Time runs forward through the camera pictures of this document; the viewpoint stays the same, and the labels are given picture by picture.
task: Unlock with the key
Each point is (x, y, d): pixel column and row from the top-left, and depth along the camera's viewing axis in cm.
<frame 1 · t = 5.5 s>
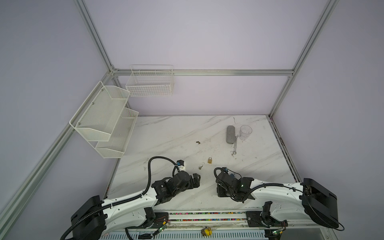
left hand: (193, 178, 80), fingers open
right hand: (216, 191, 82), fingers closed
brass padlock: (209, 161, 97), on the table
silver key with ring: (200, 167, 95), on the table
clear plastic cup: (245, 130, 110), point 4 cm above the table
grey fabric oblong case: (230, 134, 107), point 4 cm above the table

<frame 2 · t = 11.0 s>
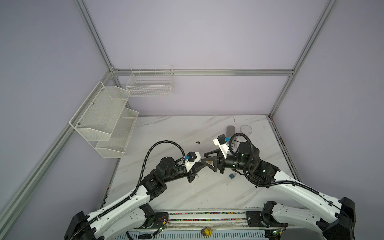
left hand: (204, 164, 68), fingers closed
right hand: (203, 158, 63), fingers open
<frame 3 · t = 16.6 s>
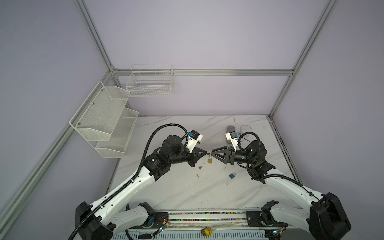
left hand: (204, 153, 68), fingers closed
right hand: (213, 155, 68), fingers open
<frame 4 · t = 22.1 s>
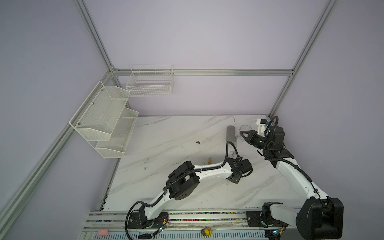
left hand: (230, 176, 86), fingers closed
right hand: (240, 131, 79), fingers closed
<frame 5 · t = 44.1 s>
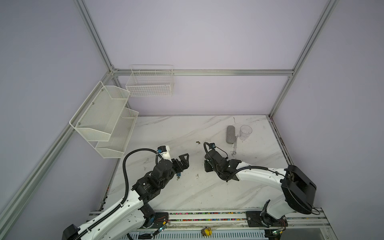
left hand: (182, 158, 75), fingers open
right hand: (205, 161, 86), fingers closed
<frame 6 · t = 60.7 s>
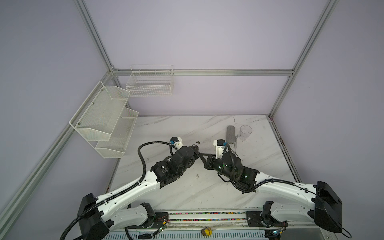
left hand: (198, 148, 73), fingers closed
right hand: (197, 156, 71), fingers closed
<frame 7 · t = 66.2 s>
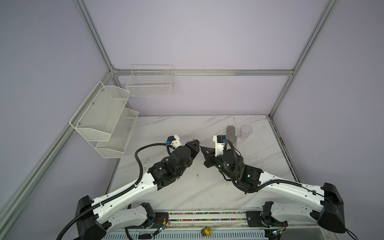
left hand: (200, 142, 70), fingers closed
right hand: (199, 149, 69), fingers closed
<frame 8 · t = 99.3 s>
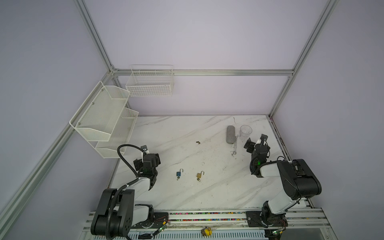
left hand: (145, 157, 89), fingers open
right hand: (256, 139, 93), fingers open
